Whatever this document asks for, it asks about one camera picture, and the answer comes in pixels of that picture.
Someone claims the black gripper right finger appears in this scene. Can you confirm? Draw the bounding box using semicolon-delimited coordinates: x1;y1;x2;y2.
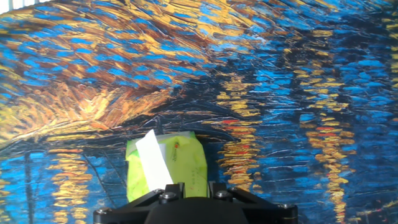
207;182;299;224

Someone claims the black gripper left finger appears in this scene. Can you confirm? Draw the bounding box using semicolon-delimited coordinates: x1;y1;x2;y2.
93;182;187;224

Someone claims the starry night painted tablecloth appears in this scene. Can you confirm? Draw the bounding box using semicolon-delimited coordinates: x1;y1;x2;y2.
0;0;398;224

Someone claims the green tissue pack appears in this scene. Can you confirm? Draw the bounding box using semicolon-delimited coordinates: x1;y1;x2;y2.
125;130;208;203

